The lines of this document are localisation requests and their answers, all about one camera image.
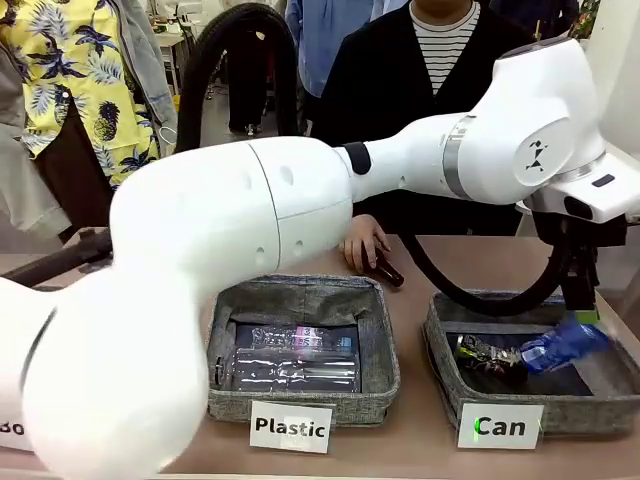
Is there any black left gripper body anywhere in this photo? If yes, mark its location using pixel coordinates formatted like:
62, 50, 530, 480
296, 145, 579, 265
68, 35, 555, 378
533, 208, 629, 291

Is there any brown glass bottle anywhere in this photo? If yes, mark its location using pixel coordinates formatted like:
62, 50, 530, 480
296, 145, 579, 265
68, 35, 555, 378
362, 249, 405, 290

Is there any smooth clear plastic bottle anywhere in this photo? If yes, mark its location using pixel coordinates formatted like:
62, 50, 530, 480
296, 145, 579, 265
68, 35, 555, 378
218, 347, 362, 395

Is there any crushed dark colourful can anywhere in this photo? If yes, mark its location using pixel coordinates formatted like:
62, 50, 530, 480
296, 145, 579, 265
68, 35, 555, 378
453, 334, 529, 384

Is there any grey fabric basket for cans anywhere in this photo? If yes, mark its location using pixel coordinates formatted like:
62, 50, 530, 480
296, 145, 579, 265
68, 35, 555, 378
423, 289, 640, 437

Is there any white Can label card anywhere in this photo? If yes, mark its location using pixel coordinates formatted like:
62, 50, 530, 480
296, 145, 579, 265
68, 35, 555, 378
457, 402, 545, 450

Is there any grey fabric basket for plastic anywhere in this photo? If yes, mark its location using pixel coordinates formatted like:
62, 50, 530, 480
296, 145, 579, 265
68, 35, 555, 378
206, 273, 402, 427

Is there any person's right hand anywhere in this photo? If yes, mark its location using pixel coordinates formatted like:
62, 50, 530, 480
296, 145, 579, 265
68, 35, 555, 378
339, 215, 392, 274

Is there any person in black cardigan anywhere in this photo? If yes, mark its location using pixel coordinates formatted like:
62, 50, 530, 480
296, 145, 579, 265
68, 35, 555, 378
319, 0, 544, 236

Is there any crumpled clear plastic bottle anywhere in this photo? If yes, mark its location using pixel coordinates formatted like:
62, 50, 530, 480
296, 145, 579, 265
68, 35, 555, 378
248, 323, 359, 351

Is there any white Plastic label card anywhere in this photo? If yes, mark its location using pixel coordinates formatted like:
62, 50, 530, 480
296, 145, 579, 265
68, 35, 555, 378
249, 399, 334, 455

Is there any light blue garment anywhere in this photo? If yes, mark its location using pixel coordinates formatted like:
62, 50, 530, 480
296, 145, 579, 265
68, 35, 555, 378
284, 0, 412, 100

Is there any grey denim jacket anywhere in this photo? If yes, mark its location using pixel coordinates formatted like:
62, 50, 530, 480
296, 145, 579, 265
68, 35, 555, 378
119, 0, 180, 151

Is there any yellow pineapple print shirt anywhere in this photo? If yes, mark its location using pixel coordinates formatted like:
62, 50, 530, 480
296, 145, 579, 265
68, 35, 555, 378
0, 0, 162, 189

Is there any white Bottle label card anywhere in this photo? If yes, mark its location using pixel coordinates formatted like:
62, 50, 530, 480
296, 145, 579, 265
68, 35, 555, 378
0, 414, 27, 452

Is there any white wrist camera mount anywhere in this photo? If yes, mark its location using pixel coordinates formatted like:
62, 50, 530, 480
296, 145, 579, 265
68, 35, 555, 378
529, 152, 640, 224

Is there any black gripper cable hose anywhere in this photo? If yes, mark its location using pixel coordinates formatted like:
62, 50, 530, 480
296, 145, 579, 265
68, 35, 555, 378
399, 232, 572, 317

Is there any black corrugated hose arch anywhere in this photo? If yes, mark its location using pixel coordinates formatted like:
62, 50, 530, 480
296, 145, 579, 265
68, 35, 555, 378
176, 3, 302, 154

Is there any black hose on table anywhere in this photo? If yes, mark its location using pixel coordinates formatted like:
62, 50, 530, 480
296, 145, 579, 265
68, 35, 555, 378
0, 227, 115, 290

